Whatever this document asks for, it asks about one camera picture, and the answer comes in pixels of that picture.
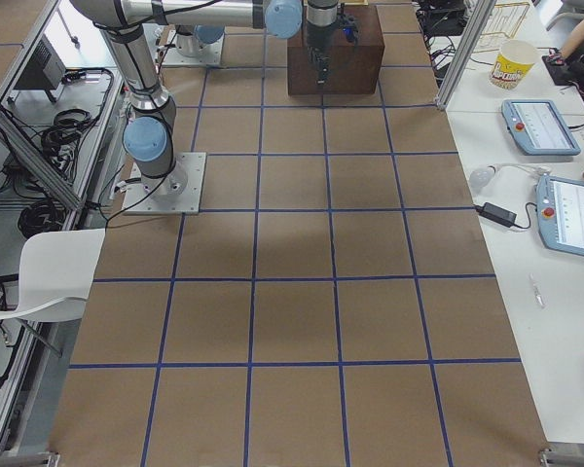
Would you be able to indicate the aluminium frame post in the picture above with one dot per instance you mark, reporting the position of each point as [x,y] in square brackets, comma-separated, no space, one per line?
[464,50]

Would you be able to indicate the white plastic chair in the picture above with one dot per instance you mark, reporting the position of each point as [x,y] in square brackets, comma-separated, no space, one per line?
[55,275]

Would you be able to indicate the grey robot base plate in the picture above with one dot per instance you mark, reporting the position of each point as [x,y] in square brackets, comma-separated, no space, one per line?
[180,192]

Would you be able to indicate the black power adapter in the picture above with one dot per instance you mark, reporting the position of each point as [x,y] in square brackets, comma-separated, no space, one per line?
[496,214]

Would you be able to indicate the white pen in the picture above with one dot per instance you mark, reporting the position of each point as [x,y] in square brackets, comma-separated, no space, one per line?
[536,291]

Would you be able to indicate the person's hand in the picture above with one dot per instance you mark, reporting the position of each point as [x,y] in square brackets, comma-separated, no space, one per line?
[559,57]

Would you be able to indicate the upper blue teach pendant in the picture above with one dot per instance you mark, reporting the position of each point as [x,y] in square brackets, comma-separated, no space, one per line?
[538,128]

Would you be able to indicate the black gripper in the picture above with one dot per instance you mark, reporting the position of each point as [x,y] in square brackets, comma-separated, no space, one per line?
[317,33]

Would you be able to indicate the dark brown wooden drawer box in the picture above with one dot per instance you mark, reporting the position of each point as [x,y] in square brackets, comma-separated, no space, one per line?
[343,68]

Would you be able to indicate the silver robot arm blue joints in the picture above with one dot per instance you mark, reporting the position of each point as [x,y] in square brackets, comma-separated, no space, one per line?
[149,138]

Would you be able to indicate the grey control box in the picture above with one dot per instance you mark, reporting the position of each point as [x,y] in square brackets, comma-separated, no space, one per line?
[44,69]

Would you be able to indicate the blue teach pendant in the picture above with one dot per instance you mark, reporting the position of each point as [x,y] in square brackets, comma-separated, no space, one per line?
[538,128]
[560,213]

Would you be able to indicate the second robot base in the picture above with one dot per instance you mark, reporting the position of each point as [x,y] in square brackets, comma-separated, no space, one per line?
[192,46]

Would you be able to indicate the popcorn paper bucket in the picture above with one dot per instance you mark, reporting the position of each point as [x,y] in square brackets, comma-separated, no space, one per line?
[514,60]

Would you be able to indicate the white light bulb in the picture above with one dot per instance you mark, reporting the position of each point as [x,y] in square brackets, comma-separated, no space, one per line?
[481,177]

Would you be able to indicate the lower blue teach pendant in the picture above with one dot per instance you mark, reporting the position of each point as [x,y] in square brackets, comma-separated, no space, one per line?
[560,213]

